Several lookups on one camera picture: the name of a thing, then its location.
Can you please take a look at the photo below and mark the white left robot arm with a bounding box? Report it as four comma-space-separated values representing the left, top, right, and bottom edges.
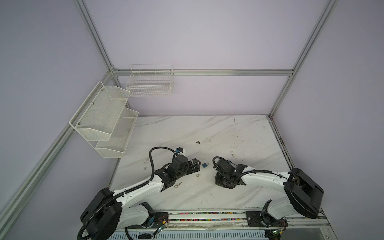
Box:
77, 155, 201, 240

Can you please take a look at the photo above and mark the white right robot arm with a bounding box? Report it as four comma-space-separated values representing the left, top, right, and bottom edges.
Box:
213, 157, 324, 228

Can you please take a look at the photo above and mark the white ventilated cover strip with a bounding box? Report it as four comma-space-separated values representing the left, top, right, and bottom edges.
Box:
107, 230, 268, 240

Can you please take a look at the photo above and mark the white mesh two-tier shelf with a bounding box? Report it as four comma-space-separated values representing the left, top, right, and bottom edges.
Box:
69, 82, 139, 159

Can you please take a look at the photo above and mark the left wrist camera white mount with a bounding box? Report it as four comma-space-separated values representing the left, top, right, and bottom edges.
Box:
175, 147, 186, 155

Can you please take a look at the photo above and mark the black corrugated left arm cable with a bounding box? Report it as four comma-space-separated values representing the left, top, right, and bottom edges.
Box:
76, 146, 181, 240

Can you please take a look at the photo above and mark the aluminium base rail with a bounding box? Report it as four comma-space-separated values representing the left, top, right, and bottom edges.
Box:
107, 211, 337, 240

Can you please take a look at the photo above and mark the aluminium table edge rail right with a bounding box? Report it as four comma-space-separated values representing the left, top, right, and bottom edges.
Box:
267, 115, 295, 169

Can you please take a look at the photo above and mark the white wire basket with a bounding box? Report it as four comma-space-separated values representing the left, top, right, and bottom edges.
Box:
126, 65, 174, 97

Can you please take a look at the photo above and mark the aluminium frame horizontal back bar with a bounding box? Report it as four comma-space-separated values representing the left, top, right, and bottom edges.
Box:
114, 69, 294, 76

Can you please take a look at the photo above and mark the aluminium frame left wall bar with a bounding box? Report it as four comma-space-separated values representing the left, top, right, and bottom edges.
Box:
0, 71, 113, 230

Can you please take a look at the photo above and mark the aluminium frame post back left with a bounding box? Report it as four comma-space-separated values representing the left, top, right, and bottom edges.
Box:
74, 0, 114, 72

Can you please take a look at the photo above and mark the aluminium frame post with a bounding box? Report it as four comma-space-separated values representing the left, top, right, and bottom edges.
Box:
74, 0, 114, 72
269, 0, 339, 118

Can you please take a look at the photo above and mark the aluminium frame post back right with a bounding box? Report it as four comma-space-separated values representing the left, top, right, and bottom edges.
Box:
269, 0, 339, 118

